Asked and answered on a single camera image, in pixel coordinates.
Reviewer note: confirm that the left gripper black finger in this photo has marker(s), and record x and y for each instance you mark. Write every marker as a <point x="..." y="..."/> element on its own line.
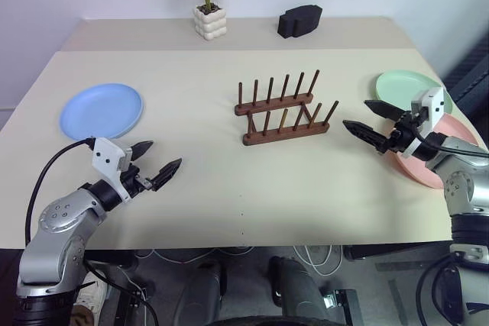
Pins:
<point x="166" y="174"/>
<point x="141" y="148"/>

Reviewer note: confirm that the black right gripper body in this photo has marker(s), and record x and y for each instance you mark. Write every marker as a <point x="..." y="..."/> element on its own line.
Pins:
<point x="407" y="131"/>

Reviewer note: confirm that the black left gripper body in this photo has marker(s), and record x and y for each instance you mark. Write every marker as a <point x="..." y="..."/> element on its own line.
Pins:
<point x="133" y="183"/>

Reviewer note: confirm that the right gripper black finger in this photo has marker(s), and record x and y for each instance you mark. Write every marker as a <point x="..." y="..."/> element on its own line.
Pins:
<point x="384" y="110"/>
<point x="368" y="135"/>

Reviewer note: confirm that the green plate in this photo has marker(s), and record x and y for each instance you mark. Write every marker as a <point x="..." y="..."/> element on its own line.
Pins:
<point x="397" y="87"/>

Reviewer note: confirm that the pink-red plate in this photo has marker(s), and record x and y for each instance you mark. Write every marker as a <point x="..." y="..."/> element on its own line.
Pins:
<point x="456" y="127"/>

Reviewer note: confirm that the blue plate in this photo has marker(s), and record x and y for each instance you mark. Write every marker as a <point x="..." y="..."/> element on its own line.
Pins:
<point x="99" y="110"/>

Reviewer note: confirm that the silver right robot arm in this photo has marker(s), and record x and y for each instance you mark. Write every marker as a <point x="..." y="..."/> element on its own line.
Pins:
<point x="464" y="188"/>

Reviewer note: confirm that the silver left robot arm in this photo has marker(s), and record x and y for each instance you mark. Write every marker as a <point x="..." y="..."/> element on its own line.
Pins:
<point x="57" y="219"/>

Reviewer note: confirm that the wooden dish rack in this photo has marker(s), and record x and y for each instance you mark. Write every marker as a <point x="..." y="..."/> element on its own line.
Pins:
<point x="282" y="135"/>

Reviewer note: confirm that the dark ribbed panel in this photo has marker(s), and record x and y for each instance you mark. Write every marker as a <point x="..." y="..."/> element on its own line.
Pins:
<point x="473" y="70"/>

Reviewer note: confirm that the white sneaker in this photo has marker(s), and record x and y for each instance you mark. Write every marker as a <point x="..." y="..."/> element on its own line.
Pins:
<point x="89" y="295"/>

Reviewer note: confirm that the black foam block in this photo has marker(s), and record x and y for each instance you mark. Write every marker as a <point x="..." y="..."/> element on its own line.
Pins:
<point x="300" y="22"/>

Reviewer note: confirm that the green plant in white pot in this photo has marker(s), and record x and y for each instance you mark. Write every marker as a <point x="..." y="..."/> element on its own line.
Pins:
<point x="210" y="24"/>

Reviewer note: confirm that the dark rounded shape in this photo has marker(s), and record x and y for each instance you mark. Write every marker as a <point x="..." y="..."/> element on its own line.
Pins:
<point x="294" y="288"/>

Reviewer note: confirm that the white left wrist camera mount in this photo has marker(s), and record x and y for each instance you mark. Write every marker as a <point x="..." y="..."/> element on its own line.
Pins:
<point x="107" y="154"/>

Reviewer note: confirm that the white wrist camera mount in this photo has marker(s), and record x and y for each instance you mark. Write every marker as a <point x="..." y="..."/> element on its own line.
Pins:
<point x="435" y="108"/>
<point x="107" y="154"/>

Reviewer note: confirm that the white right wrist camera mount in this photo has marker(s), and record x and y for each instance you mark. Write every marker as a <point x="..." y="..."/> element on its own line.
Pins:
<point x="435" y="108"/>

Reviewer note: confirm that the metal caster bracket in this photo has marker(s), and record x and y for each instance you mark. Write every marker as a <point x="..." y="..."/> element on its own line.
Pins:
<point x="340" y="303"/>

